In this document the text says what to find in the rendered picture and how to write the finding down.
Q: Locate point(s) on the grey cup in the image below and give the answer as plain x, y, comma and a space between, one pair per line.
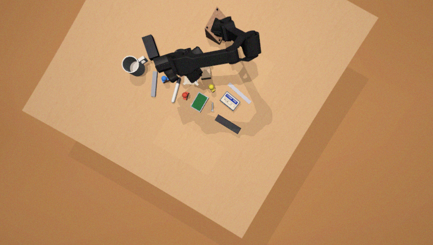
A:
134, 66

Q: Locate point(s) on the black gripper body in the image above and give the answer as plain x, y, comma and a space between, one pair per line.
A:
169, 73

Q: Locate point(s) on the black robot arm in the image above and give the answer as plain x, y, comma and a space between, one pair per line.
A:
184, 62

